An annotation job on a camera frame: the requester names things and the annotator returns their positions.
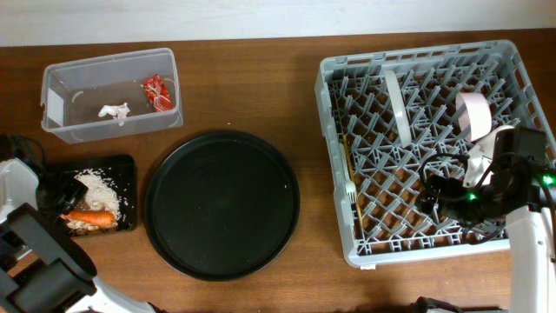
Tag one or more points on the round black serving tray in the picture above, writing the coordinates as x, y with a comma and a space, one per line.
221, 206

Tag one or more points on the wooden chopstick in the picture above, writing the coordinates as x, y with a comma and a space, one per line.
357, 206

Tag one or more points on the rice pile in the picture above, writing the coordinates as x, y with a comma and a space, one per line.
100, 196

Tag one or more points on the red snack wrapper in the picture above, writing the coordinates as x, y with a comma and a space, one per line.
156, 92

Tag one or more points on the clear plastic bin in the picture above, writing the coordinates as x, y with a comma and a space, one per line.
74, 92

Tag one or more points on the grey plate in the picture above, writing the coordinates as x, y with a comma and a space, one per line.
398, 107

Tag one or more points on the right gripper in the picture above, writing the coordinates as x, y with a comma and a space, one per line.
446, 204

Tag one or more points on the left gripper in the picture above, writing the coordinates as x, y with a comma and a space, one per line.
76, 191

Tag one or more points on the grey dishwasher rack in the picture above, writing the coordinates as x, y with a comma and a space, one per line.
352, 99

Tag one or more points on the white tissue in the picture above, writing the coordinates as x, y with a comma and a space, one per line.
117, 112

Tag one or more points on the white plastic fork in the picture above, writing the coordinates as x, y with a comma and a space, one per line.
347, 174

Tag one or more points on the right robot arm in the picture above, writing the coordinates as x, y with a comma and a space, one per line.
508, 181

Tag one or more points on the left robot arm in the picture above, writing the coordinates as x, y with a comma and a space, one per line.
43, 270

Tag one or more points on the orange carrot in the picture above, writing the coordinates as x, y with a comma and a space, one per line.
103, 219

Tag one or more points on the black rectangular tray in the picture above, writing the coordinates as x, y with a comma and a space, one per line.
122, 170

